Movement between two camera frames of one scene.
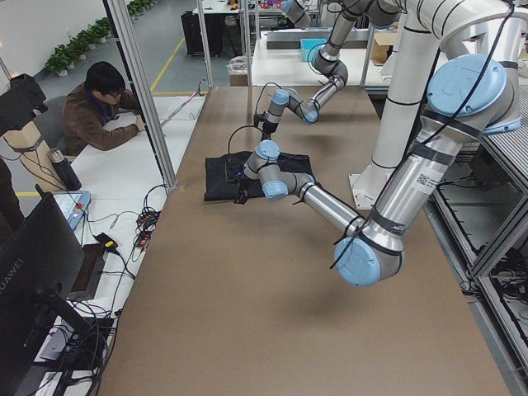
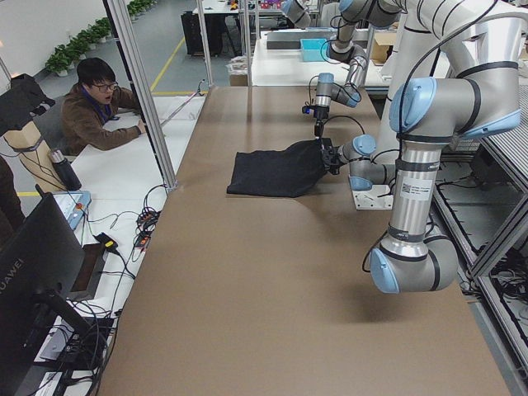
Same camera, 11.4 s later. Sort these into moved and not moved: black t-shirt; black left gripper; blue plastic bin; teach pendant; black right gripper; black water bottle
Moved: black t-shirt; black right gripper; black left gripper
Not moved: blue plastic bin; teach pendant; black water bottle
